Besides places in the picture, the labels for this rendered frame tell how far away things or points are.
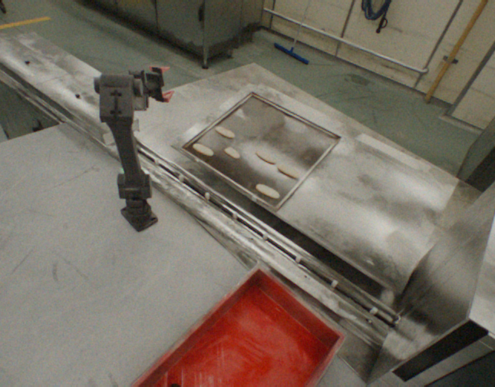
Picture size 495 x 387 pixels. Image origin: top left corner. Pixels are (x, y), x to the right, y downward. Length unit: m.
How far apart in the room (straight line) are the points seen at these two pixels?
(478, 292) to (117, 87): 0.88
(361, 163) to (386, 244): 0.37
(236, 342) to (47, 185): 0.91
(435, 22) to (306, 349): 3.97
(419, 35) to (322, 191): 3.46
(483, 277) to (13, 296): 1.17
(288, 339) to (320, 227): 0.40
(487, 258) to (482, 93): 3.58
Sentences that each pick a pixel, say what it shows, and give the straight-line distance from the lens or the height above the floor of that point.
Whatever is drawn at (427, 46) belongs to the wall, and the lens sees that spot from 4.57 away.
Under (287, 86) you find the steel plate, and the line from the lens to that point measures 2.16.
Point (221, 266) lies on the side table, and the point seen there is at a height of 0.82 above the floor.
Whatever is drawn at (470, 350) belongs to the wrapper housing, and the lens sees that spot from 0.74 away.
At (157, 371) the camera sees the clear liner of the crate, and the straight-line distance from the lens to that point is 0.91.
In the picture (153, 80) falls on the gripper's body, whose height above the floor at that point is 1.12.
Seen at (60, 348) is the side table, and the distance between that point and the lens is 1.08.
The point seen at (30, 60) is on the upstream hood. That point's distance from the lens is 2.09.
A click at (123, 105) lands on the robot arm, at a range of 0.88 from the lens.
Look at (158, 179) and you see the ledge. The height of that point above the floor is 0.86.
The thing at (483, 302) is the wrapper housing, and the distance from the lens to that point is 0.72.
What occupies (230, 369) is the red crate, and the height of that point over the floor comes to 0.82.
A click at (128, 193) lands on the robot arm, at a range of 1.15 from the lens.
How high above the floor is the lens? 1.78
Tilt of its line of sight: 46 degrees down
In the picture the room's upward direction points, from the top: 11 degrees clockwise
